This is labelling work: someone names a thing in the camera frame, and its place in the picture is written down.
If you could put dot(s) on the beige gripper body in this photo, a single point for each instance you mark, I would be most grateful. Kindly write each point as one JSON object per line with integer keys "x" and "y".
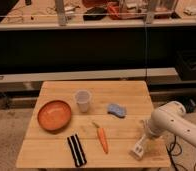
{"x": 149, "y": 134}

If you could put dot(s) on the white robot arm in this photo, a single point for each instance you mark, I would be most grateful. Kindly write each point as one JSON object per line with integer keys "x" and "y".
{"x": 170, "y": 117}

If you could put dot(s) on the blue sponge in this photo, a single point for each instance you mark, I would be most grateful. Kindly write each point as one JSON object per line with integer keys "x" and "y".
{"x": 116, "y": 110}

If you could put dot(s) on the wooden table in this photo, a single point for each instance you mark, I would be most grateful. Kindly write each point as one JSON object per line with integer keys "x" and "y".
{"x": 41, "y": 149}

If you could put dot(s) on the orange carrot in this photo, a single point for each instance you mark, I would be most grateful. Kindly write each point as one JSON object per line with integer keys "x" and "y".
{"x": 102, "y": 137}

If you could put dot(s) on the clear plastic cup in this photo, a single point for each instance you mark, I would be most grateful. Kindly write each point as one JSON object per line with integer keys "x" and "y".
{"x": 83, "y": 98}

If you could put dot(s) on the black white striped cloth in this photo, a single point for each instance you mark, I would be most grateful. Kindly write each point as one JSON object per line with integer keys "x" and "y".
{"x": 77, "y": 150}

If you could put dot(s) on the black box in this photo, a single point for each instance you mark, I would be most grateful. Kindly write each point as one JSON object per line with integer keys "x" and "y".
{"x": 186, "y": 65}

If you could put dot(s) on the orange bowl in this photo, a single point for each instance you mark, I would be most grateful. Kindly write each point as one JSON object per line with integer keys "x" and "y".
{"x": 54, "y": 115}

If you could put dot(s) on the orange object on shelf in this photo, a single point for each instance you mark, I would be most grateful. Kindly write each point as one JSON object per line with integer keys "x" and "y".
{"x": 113, "y": 10}

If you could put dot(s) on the black object on shelf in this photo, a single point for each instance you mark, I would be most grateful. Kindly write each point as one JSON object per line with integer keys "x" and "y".
{"x": 96, "y": 13}

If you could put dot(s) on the metal shelf post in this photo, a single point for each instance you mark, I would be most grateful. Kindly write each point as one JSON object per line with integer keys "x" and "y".
{"x": 60, "y": 9}

